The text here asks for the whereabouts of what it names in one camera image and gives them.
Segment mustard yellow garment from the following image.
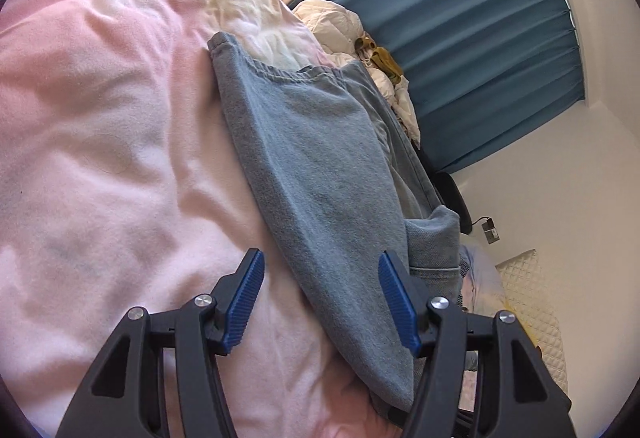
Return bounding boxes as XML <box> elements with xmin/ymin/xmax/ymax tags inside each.
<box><xmin>355</xmin><ymin>34</ymin><xmax>403</xmax><ymax>86</ymax></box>

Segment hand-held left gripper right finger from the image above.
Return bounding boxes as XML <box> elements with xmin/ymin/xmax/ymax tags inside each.
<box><xmin>378</xmin><ymin>250</ymin><xmax>573</xmax><ymax>438</ymax></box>

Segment black leather chair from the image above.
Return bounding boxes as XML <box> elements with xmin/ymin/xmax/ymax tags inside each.
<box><xmin>422</xmin><ymin>150</ymin><xmax>473</xmax><ymax>235</ymax></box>

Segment pastel bed blanket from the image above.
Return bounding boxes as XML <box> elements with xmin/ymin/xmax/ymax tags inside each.
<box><xmin>0</xmin><ymin>0</ymin><xmax>506</xmax><ymax>438</ymax></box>

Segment white crumpled duvet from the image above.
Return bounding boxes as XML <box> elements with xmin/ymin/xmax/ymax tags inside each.
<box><xmin>292</xmin><ymin>0</ymin><xmax>421</xmax><ymax>144</ymax></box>

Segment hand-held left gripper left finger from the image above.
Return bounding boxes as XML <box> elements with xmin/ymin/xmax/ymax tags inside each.
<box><xmin>55</xmin><ymin>248</ymin><xmax>266</xmax><ymax>438</ymax></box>

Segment wide teal curtain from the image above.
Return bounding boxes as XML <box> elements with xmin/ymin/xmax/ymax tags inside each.
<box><xmin>295</xmin><ymin>0</ymin><xmax>587</xmax><ymax>174</ymax></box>

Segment cream quilted headboard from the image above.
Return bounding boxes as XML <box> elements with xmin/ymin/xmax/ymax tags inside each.
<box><xmin>495</xmin><ymin>248</ymin><xmax>570</xmax><ymax>394</ymax></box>

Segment blue denim jeans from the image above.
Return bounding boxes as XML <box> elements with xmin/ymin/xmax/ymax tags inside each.
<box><xmin>207</xmin><ymin>32</ymin><xmax>463</xmax><ymax>421</ymax></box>

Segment wall socket with charger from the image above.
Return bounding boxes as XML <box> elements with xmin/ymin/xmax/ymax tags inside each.
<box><xmin>472</xmin><ymin>217</ymin><xmax>501</xmax><ymax>245</ymax></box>

